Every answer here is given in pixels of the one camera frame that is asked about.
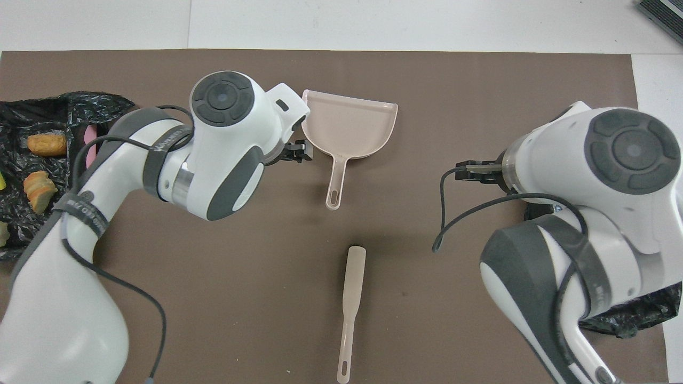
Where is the black plastic bag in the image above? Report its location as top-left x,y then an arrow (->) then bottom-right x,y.
525,202 -> 683,340
0,92 -> 135,262

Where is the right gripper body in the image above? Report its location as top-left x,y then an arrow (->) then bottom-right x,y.
466,161 -> 505,185

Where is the black cable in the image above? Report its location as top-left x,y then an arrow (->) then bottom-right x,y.
60,104 -> 194,384
432,164 -> 590,374

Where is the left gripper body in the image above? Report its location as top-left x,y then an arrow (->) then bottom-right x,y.
282,139 -> 314,164

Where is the sliced brown bread piece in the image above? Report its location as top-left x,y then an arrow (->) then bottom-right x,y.
23,171 -> 59,214

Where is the pink flat piece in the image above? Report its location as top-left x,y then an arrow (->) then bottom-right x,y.
83,124 -> 100,161

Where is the beige plastic dustpan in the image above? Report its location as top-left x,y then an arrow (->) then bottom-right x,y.
301,89 -> 399,211

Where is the brown bread roll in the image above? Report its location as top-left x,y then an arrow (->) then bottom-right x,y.
28,134 -> 68,157

